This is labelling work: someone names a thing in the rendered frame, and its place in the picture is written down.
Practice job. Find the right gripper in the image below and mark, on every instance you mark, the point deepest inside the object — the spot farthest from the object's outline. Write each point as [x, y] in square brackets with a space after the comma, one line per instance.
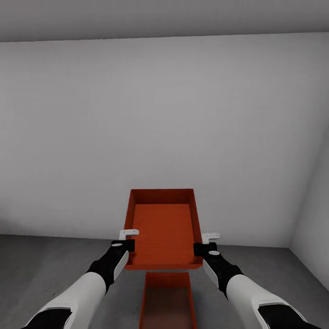
[199, 248]

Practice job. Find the storage box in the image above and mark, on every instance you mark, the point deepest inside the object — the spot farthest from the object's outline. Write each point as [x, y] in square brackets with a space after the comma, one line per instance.
[168, 226]
[167, 280]

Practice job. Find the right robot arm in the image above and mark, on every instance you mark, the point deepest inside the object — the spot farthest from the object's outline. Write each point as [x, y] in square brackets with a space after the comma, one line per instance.
[256, 307]

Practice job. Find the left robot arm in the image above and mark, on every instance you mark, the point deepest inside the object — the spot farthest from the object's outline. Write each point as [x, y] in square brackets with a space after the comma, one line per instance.
[76, 307]

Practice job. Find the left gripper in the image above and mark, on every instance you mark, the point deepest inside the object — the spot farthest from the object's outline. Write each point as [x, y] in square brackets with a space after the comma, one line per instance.
[130, 244]

